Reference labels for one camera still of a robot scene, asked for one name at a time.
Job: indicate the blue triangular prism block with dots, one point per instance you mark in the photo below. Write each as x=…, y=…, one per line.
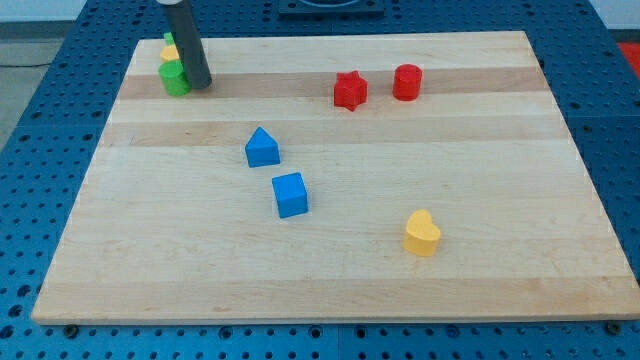
x=262, y=149

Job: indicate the small green block behind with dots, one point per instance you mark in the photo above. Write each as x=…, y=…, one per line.
x=168, y=37

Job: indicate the yellow heart block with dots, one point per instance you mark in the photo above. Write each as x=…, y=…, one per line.
x=422, y=236

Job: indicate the blue cube block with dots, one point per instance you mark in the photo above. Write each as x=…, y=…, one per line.
x=290, y=194

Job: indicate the light wooden board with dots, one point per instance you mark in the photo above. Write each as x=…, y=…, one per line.
x=171, y=225

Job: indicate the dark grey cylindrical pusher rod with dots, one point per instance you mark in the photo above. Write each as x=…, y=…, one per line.
x=180, y=18

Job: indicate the red cylinder block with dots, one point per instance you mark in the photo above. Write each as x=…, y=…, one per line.
x=407, y=82

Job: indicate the red star block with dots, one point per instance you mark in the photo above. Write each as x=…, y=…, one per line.
x=350, y=90

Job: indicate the yellow block behind rod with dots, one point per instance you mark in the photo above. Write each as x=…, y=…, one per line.
x=169, y=53

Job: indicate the green cylinder block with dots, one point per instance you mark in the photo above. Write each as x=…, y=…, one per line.
x=173, y=78

